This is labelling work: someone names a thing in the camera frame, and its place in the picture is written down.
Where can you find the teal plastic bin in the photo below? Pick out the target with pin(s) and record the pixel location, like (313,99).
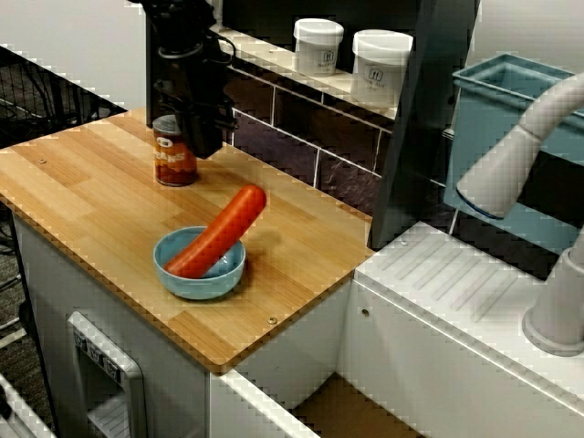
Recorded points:
(483,114)

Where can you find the brown beans can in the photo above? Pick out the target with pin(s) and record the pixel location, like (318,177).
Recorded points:
(171,164)

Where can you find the dark tiled backsplash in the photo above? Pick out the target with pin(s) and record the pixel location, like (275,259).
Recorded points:
(292,146)

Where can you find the white toy kitchen cabinet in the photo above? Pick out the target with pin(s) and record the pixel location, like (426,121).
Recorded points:
(456,292)

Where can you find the small white lidded jar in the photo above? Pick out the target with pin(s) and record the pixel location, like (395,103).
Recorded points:
(318,45)

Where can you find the light blue bowl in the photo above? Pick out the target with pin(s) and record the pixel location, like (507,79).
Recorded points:
(201,289)

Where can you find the cream shelf ledge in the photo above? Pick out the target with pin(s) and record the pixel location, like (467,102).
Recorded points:
(274,55)

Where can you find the grey toy faucet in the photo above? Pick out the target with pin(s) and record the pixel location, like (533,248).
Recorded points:
(497,178)

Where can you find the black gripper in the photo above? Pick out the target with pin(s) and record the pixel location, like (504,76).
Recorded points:
(196,82)

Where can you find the orange toy sausage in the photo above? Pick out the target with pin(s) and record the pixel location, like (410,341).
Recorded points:
(219,228)

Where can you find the large white lidded jar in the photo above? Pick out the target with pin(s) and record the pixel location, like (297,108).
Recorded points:
(381,68)

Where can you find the plain white container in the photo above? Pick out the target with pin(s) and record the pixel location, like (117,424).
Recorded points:
(220,11)

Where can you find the white metal frame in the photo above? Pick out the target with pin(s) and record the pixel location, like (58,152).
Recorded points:
(18,415)

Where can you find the dark grey upright panel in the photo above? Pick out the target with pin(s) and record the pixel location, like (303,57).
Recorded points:
(420,137)

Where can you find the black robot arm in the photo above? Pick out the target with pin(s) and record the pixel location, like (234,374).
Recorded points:
(178,23)

